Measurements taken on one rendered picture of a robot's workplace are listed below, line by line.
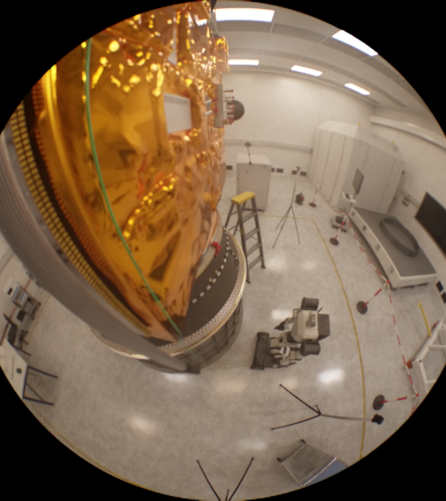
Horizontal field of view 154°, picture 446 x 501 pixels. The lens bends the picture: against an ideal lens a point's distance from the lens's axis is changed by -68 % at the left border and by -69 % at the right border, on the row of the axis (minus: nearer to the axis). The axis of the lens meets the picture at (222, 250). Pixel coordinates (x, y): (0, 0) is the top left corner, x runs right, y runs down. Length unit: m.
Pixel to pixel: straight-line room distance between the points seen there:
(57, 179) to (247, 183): 4.57
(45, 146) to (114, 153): 0.15
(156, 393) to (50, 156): 2.80
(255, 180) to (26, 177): 4.62
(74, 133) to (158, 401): 2.85
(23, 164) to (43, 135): 0.06
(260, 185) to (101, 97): 4.59
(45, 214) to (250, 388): 2.65
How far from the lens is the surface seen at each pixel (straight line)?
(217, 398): 2.64
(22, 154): 0.38
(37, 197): 0.38
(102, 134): 0.35
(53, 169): 0.35
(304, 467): 3.03
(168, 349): 1.53
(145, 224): 0.49
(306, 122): 8.94
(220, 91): 1.83
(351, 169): 6.30
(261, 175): 4.66
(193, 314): 1.38
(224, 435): 2.76
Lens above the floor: 2.62
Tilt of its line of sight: 44 degrees down
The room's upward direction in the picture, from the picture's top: 2 degrees counter-clockwise
